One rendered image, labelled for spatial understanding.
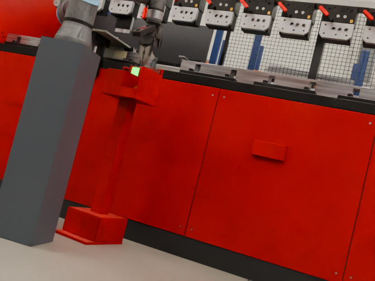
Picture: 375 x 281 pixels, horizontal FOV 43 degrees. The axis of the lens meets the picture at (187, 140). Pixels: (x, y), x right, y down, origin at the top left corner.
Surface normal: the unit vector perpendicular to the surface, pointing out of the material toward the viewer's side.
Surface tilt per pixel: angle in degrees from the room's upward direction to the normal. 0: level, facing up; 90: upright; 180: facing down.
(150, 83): 90
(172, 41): 90
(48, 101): 90
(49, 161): 90
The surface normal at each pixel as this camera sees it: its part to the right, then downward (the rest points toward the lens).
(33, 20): 0.90, 0.20
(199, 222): -0.36, -0.14
